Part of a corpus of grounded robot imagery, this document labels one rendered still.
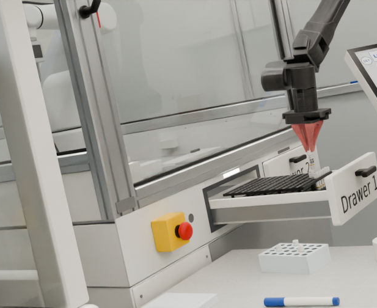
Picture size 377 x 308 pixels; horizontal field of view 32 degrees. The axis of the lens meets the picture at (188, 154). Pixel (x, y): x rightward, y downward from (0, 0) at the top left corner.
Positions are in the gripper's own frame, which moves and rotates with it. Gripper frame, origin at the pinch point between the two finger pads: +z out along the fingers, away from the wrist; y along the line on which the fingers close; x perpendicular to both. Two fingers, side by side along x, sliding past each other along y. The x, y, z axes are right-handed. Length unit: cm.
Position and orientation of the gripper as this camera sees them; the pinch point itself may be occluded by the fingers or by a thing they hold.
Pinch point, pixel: (310, 148)
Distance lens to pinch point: 158.8
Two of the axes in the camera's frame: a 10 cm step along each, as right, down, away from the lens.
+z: 1.2, 9.8, 1.6
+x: -5.5, 2.0, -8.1
